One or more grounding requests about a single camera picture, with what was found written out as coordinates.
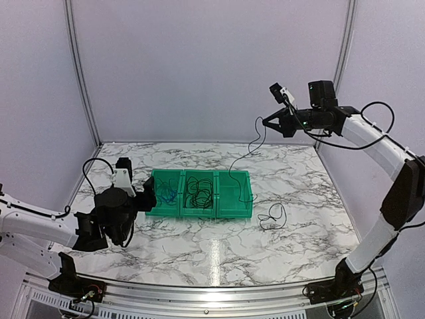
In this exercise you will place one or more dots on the right green bin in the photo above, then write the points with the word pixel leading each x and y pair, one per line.
pixel 234 195

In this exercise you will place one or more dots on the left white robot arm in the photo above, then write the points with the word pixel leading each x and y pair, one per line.
pixel 112 220

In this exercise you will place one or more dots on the middle green bin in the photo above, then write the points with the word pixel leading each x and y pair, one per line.
pixel 199 194

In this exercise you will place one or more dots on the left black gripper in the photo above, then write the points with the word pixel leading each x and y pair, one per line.
pixel 147 197

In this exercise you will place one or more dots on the left aluminium frame post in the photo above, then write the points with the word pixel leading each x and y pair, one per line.
pixel 79 72

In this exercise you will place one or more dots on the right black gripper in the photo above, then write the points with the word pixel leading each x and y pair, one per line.
pixel 285 126

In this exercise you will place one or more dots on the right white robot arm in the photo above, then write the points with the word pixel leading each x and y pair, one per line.
pixel 406 170

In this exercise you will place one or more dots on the front aluminium rail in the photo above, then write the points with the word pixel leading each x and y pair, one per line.
pixel 136 300

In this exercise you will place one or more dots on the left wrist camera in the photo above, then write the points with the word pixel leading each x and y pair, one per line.
pixel 122 176

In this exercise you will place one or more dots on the right aluminium frame post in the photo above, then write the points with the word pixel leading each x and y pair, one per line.
pixel 348 31

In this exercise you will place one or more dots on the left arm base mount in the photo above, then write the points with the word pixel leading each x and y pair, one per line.
pixel 77 287

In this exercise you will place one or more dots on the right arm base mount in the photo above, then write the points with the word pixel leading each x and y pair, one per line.
pixel 328 291

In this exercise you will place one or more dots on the aluminium frame post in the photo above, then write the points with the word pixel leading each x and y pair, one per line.
pixel 79 72
pixel 348 31

